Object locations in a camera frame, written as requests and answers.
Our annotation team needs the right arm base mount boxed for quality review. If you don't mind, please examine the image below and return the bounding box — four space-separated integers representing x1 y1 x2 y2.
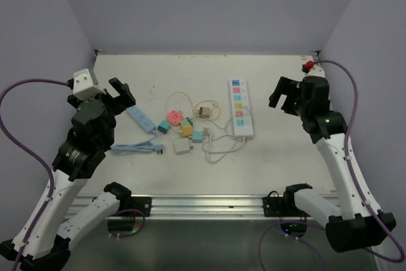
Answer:
262 190 308 238

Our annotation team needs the white usb charger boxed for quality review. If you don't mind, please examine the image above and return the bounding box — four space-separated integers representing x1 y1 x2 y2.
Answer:
174 138 193 155

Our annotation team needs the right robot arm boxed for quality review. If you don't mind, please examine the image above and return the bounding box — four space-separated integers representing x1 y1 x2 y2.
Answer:
269 76 396 253

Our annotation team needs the yellow plug adapter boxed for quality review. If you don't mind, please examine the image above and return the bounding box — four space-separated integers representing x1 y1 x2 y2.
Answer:
181 125 193 138

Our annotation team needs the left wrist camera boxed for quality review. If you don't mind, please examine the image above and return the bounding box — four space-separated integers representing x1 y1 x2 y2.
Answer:
72 69 102 101

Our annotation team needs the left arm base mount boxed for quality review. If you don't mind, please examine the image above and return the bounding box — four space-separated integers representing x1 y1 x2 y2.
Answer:
107 196 152 240

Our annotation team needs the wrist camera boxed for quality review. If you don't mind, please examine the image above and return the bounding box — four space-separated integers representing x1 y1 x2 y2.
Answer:
72 69 102 101
301 61 315 74

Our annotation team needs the teal plug adapter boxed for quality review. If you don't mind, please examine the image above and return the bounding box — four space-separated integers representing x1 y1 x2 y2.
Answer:
157 120 171 134

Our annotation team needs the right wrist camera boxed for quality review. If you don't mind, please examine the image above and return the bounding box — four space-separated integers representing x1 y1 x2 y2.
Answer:
301 61 315 74

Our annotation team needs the aluminium rail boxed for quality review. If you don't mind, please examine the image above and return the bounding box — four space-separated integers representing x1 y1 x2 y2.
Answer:
63 193 343 221

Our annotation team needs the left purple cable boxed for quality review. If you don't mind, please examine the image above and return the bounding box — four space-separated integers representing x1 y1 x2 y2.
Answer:
0 79 75 271

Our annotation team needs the brown pink plug adapter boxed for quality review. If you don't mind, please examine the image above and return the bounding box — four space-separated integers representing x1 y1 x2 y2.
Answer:
195 107 211 119

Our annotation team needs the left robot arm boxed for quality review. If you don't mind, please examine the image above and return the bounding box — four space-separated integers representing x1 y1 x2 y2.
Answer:
1 78 136 270

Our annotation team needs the white power strip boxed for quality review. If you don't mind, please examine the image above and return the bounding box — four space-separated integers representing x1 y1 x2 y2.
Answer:
202 77 255 164

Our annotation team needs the yellow cable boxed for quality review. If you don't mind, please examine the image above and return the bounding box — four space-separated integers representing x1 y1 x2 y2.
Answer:
165 91 223 124

